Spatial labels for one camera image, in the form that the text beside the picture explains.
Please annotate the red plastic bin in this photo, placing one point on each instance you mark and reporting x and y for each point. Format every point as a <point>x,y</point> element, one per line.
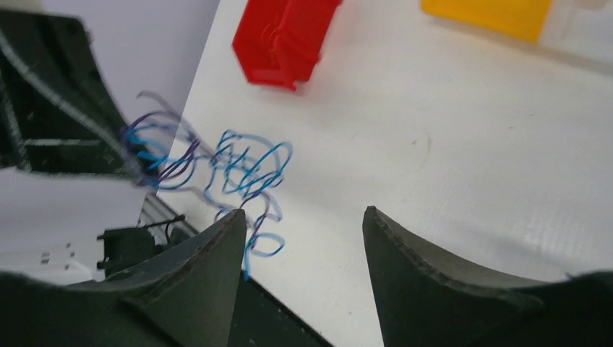
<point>278,42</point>

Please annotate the yellow plastic bin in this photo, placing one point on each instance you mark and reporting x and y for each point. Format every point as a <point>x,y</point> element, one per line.
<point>521,19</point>

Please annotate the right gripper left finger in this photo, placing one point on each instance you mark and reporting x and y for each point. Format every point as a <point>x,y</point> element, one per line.
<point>35,313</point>

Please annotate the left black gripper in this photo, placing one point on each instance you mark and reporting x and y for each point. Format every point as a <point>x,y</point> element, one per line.
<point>46,60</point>

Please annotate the white translucent plastic bin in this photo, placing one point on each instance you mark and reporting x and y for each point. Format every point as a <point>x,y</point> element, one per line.
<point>580,31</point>

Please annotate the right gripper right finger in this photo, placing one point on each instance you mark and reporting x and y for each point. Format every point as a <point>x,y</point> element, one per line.
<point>428,296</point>

